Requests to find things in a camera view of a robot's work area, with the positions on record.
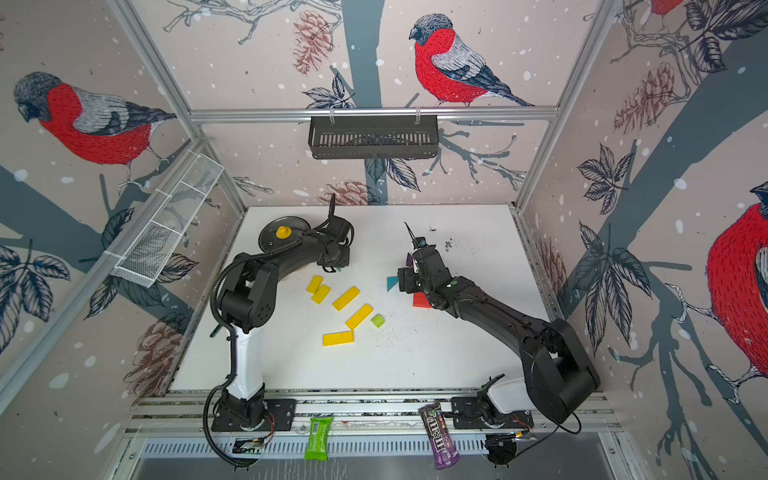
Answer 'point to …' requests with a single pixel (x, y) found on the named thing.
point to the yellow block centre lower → (359, 316)
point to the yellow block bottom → (337, 338)
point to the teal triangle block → (391, 281)
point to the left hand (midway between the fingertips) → (344, 253)
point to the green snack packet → (319, 439)
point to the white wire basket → (141, 259)
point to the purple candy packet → (445, 453)
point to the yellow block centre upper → (346, 298)
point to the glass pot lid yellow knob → (283, 232)
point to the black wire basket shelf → (373, 137)
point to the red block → (420, 300)
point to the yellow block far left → (315, 283)
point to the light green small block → (378, 320)
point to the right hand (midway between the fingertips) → (411, 267)
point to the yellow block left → (322, 292)
